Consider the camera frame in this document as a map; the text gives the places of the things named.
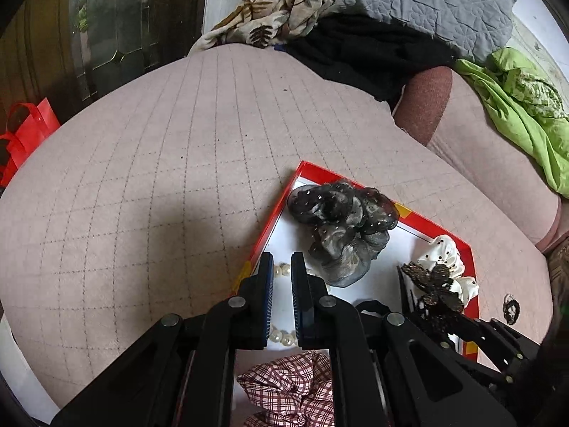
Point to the red gift bag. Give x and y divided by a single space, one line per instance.
39 125

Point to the black beaded hair claw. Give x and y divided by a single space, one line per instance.
437 306

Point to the red tray box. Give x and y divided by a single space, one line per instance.
283 236

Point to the green blanket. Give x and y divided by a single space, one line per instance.
526 108

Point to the white cherry print scrunchie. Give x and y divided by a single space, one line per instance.
443 250

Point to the leaf print cloth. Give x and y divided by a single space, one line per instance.
263 23

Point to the grey sheer scrunchie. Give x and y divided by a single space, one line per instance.
350 227

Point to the striped floral cushion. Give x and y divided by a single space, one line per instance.
558 271

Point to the pink plaid scrunchie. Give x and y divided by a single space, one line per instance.
296 390

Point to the grey quilted pillow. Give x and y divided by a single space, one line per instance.
473 28

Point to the black clothing pile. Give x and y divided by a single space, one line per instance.
372 56

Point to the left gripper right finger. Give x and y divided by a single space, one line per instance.
312 321

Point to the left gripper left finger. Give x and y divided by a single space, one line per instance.
257 290

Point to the wooden glass door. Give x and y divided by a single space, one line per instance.
73 52

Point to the pink bolster pillow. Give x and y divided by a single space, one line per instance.
440 110

